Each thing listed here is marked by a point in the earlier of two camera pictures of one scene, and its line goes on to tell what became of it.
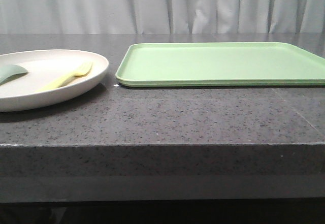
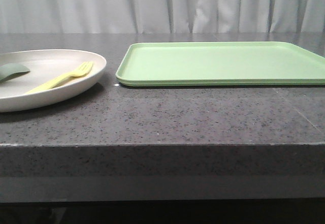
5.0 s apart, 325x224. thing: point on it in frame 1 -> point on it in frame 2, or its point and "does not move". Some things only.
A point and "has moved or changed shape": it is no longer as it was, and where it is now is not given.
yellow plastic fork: x=82 y=71 has moved or changed shape
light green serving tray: x=220 y=64 does not move
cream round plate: x=19 y=93 does not move
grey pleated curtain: x=162 y=6 does not move
